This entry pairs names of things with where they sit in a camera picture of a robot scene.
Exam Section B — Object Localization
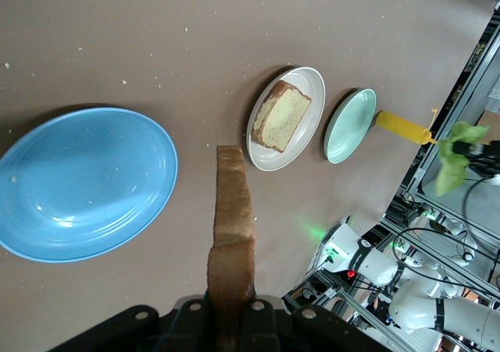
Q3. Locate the brown cardboard box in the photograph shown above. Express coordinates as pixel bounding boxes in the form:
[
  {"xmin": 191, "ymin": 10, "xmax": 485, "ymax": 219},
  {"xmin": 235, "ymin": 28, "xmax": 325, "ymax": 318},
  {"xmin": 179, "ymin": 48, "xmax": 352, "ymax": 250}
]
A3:
[{"xmin": 482, "ymin": 109, "xmax": 500, "ymax": 129}]

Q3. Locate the green plate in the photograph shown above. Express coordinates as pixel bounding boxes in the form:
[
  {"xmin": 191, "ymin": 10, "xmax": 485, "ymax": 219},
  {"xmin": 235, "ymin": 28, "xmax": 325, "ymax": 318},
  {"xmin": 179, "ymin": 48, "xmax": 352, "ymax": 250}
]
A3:
[{"xmin": 323, "ymin": 87, "xmax": 377, "ymax": 165}]

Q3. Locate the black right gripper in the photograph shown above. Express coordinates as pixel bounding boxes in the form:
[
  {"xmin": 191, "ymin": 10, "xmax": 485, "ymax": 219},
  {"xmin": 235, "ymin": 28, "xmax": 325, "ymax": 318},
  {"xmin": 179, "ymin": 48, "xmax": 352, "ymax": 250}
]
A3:
[{"xmin": 452, "ymin": 140, "xmax": 500, "ymax": 174}]

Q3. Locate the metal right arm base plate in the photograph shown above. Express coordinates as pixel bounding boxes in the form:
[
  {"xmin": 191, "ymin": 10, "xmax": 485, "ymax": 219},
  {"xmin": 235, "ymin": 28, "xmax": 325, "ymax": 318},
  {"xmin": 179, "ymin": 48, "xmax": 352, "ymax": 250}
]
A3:
[{"xmin": 310, "ymin": 217, "xmax": 351, "ymax": 279}]

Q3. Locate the brown bread slice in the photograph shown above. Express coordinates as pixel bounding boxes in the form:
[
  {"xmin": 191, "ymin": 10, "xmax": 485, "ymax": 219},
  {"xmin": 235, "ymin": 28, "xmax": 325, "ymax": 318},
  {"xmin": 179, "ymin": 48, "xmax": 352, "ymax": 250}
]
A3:
[
  {"xmin": 206, "ymin": 144, "xmax": 257, "ymax": 352},
  {"xmin": 251, "ymin": 80, "xmax": 313, "ymax": 154}
]

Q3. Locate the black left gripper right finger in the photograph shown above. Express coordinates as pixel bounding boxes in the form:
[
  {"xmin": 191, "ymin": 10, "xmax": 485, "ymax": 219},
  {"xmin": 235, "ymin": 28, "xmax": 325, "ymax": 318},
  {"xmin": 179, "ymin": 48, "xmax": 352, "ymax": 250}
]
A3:
[{"xmin": 241, "ymin": 293, "xmax": 388, "ymax": 352}]

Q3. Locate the blue plate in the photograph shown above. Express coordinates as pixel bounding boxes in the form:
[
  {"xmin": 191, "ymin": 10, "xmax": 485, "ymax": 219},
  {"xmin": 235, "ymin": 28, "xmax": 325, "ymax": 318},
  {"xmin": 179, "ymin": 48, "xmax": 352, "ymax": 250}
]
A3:
[{"xmin": 0, "ymin": 107, "xmax": 180, "ymax": 265}]

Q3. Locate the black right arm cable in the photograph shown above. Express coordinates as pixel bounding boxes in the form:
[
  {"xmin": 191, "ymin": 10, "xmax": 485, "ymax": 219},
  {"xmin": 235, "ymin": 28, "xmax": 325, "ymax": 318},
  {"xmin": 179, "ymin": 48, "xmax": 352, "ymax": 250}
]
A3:
[{"xmin": 459, "ymin": 174, "xmax": 500, "ymax": 230}]

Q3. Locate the green lettuce leaf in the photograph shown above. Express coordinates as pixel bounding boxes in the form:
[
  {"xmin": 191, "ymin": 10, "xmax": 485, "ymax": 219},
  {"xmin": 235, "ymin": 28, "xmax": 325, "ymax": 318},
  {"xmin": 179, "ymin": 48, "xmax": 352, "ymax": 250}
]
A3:
[{"xmin": 434, "ymin": 120, "xmax": 492, "ymax": 197}]

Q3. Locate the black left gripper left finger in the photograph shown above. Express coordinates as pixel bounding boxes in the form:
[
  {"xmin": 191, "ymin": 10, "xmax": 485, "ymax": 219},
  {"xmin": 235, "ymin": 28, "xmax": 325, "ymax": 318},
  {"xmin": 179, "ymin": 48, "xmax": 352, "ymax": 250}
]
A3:
[{"xmin": 46, "ymin": 293, "xmax": 215, "ymax": 352}]

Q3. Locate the yellow squeeze bottle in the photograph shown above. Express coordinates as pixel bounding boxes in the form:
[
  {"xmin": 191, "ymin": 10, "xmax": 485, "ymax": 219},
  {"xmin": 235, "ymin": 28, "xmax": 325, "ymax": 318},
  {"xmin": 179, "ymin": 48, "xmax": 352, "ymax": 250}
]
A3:
[{"xmin": 375, "ymin": 107, "xmax": 439, "ymax": 146}]

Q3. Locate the beige plate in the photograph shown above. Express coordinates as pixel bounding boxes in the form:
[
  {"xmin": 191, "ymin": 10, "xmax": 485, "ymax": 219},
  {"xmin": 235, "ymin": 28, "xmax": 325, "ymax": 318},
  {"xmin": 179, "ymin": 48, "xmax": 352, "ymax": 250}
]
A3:
[{"xmin": 245, "ymin": 66, "xmax": 327, "ymax": 172}]

